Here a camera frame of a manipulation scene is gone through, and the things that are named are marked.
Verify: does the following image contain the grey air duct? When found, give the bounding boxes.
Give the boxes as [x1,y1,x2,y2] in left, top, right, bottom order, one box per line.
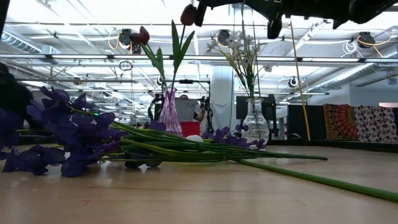
[0,30,60,65]

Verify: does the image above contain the overhead metal bar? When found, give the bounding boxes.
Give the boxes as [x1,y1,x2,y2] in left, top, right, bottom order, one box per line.
[0,53,398,63]

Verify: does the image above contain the white dotted cloth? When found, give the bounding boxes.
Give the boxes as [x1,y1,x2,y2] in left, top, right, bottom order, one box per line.
[354,105,398,144]

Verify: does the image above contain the white tulip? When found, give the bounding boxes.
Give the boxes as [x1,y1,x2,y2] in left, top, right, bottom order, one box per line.
[185,134,398,203]

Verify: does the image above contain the orange mandala cloth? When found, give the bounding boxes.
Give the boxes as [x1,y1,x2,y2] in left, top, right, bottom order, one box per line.
[323,103,359,141]

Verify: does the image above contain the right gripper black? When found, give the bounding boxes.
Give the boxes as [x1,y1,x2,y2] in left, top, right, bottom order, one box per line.
[205,0,352,40]

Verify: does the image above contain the black partition panel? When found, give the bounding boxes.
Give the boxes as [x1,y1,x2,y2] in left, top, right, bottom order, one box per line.
[287,105,324,141]

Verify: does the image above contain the red bin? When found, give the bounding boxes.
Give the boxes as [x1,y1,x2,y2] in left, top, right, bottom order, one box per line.
[180,121,201,138]

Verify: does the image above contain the black cable loop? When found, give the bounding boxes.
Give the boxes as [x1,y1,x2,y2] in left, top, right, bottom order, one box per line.
[118,60,134,72]

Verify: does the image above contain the white column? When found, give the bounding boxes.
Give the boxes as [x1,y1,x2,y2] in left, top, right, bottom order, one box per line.
[211,67,234,138]

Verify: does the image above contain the yellow hanging cable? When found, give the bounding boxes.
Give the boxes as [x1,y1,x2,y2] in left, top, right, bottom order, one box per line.
[289,18,312,141]

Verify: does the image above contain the black monitor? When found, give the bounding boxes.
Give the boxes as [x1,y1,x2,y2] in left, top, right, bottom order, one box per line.
[235,95,277,138]

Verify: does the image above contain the pink glass vase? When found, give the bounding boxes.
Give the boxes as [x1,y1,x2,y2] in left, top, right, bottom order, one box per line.
[157,86,183,136]

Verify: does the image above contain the person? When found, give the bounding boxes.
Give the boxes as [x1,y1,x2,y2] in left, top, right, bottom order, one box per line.
[175,94,206,123]

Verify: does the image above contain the white flowers in clear vase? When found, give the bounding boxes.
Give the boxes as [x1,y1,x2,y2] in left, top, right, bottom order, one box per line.
[206,18,273,100]

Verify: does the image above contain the black background rig frame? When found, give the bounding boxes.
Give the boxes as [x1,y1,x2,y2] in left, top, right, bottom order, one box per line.
[160,78,213,94]

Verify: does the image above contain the clear glass vase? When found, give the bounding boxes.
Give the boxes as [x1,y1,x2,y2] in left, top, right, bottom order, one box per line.
[241,97,270,146]

